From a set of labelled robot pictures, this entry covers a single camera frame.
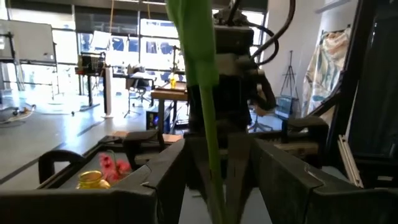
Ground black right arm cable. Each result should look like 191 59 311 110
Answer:
248 0 297 67

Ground white rolling whiteboard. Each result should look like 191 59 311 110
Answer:
0 19 57 65

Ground white floor pillar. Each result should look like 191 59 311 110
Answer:
103 66 115 119

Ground patterned hanging cloth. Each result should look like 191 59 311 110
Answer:
300 27 353 126

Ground black frame upright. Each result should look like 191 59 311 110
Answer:
325 0 398 188

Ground black curved bracket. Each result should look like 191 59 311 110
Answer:
122 129 166 170
280 116 330 169

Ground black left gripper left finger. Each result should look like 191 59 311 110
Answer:
0 138 200 224

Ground black office chair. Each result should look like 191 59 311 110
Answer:
124 72 156 119

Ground aluminium profile strip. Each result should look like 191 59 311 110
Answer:
336 134 365 189

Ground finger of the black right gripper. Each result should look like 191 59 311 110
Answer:
224 135 255 224
185 134 215 202

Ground black arched handle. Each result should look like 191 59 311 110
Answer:
37 149 86 185

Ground black equipment cart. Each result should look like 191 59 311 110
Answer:
75 52 107 113

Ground yellow glass vase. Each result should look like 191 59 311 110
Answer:
76 170 111 190

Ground pink artificial flower bunch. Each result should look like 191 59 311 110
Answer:
98 150 133 185

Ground red artificial tulip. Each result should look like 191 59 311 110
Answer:
164 0 233 224

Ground wooden desk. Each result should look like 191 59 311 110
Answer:
150 82 189 135

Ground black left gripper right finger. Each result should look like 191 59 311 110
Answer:
239 138 398 224

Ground black tripod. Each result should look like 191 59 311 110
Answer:
279 49 299 98

